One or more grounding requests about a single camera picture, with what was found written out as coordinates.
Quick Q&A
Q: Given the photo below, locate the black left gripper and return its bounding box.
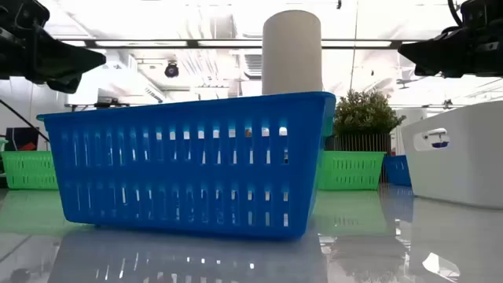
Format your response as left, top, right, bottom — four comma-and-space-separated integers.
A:
0, 0, 107, 94

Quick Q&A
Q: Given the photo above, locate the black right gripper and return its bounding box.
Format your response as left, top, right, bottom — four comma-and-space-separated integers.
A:
397, 0, 503, 79

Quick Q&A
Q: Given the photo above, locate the green slotted plastic basket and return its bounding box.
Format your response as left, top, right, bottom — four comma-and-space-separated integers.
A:
317, 150, 387, 192
0, 150, 59, 191

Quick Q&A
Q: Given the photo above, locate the white plastic bin with handle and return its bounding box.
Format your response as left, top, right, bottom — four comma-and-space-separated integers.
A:
400, 100, 503, 210

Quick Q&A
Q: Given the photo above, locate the blue slotted plastic basket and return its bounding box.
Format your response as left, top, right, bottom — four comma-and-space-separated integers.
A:
36, 91, 337, 241
383, 154, 413, 188

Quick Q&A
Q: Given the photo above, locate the black diagonal bar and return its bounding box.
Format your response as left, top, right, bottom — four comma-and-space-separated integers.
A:
0, 97, 51, 143

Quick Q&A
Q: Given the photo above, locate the dark monitor screen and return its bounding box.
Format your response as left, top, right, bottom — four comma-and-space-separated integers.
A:
4, 127, 40, 153

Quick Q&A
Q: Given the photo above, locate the green potted plant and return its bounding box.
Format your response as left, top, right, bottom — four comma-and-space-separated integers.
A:
333, 88, 406, 135

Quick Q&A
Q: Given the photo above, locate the white round column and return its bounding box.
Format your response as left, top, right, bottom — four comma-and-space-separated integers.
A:
261, 9, 324, 96

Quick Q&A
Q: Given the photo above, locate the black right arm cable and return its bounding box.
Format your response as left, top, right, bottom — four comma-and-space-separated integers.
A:
447, 0, 465, 28

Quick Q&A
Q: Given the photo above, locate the thin hanging cable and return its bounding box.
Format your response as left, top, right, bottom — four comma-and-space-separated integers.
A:
348, 0, 359, 92

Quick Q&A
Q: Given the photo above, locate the black ceiling camera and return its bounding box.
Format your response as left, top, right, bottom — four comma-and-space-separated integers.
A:
163, 60, 181, 79

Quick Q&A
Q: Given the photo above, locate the grey overhead frame beam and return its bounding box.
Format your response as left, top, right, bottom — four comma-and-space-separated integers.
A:
58, 38, 417, 50

